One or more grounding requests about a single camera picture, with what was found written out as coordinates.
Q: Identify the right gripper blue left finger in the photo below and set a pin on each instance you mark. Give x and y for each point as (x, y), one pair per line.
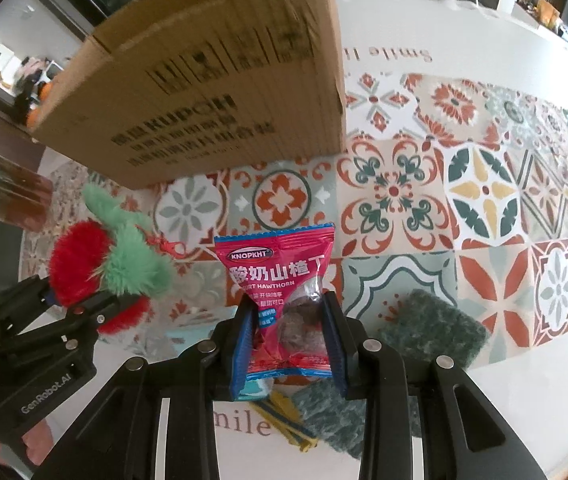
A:
(239, 350)

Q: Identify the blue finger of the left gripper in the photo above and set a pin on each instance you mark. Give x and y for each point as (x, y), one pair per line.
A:
(71, 304)

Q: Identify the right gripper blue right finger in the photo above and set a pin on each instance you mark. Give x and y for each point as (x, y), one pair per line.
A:
(337, 339)

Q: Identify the red strawberry plush toy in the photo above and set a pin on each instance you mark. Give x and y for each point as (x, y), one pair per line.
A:
(116, 251)

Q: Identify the yellow plastic clip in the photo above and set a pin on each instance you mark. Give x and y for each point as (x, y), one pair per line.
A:
(279, 411)

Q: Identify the dark green fuzzy cloth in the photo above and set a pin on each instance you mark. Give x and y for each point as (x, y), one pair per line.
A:
(427, 327)

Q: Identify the red hawthorn snack packet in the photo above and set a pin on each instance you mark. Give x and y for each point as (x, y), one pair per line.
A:
(282, 272)

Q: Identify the light blue tissue pack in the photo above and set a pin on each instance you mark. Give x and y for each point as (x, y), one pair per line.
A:
(210, 343)

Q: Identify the operator left hand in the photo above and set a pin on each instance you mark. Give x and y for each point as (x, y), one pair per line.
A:
(38, 442)

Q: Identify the glass vase dried flowers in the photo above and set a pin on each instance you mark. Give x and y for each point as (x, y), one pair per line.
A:
(25, 196)

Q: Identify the orange fruit front left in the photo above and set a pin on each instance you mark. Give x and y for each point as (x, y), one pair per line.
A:
(32, 117)

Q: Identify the orange fruit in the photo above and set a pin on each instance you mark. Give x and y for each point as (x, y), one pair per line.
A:
(44, 91)
(32, 117)

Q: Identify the orange fruit upper left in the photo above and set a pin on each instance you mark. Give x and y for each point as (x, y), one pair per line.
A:
(44, 91)

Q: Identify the patterned tile tablecloth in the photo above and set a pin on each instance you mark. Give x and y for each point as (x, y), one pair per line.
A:
(453, 180)

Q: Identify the brown cardboard box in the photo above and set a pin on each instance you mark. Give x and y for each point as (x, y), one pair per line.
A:
(165, 89)

